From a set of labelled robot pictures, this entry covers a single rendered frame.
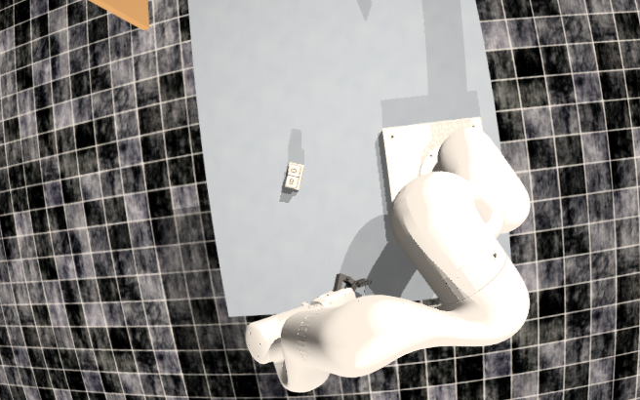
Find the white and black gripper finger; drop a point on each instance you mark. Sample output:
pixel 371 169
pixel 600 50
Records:
pixel 350 283

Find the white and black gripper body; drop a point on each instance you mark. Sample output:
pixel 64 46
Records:
pixel 332 299

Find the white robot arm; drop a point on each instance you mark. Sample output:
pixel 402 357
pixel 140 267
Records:
pixel 437 225

